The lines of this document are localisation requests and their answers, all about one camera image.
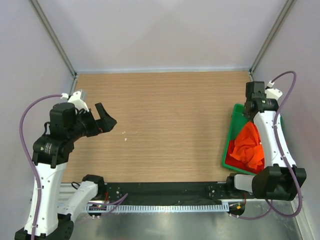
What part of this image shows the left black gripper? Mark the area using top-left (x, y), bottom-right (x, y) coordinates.
top-left (68, 102), bottom-right (117, 140)

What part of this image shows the orange t shirt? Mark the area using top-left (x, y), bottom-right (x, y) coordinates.
top-left (231, 121), bottom-right (265, 174)

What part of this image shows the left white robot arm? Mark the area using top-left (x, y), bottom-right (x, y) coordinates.
top-left (14, 102), bottom-right (117, 240)

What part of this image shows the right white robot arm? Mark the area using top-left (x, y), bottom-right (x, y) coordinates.
top-left (225, 81), bottom-right (307, 201)

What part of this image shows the green plastic bin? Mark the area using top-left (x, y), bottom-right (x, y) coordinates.
top-left (221, 103), bottom-right (290, 176)

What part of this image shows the red t shirt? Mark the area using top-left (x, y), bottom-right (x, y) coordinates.
top-left (224, 140), bottom-right (254, 173)

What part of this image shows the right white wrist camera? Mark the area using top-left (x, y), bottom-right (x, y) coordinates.
top-left (264, 80), bottom-right (283, 101)

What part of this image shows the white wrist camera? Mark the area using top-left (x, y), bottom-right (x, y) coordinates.
top-left (60, 89), bottom-right (90, 112)
top-left (264, 80), bottom-right (283, 101)

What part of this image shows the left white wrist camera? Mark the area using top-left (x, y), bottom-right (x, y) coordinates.
top-left (60, 89), bottom-right (90, 112)

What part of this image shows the right aluminium frame post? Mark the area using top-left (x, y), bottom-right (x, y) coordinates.
top-left (249, 0), bottom-right (297, 76)

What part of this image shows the aluminium frame post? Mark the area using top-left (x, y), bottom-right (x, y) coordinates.
top-left (29, 0), bottom-right (77, 78)
top-left (249, 0), bottom-right (297, 76)

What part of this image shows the left aluminium frame post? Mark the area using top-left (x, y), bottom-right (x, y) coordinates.
top-left (29, 0), bottom-right (77, 78)

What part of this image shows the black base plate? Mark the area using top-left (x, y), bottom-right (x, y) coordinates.
top-left (92, 181), bottom-right (254, 206)

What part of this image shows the white slotted cable duct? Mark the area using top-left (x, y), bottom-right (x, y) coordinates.
top-left (80, 202), bottom-right (230, 214)

